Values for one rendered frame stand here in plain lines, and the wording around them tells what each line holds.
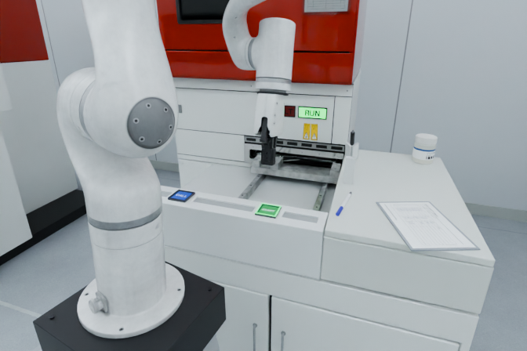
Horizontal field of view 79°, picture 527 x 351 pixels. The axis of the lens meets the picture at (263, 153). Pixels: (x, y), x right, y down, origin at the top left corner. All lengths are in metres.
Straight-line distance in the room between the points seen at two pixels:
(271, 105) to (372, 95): 2.12
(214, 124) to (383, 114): 1.70
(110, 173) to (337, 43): 0.91
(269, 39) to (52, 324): 0.68
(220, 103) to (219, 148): 0.21
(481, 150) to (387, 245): 2.29
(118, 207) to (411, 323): 0.71
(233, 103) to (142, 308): 0.97
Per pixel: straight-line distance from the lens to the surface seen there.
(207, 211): 0.86
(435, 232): 0.85
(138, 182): 0.55
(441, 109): 2.86
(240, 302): 1.00
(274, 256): 0.86
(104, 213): 0.55
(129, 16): 0.49
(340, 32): 1.23
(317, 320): 0.95
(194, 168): 1.62
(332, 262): 0.83
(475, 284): 0.85
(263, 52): 0.74
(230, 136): 1.46
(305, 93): 1.32
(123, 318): 0.67
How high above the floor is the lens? 1.39
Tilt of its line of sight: 20 degrees down
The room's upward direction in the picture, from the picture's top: straight up
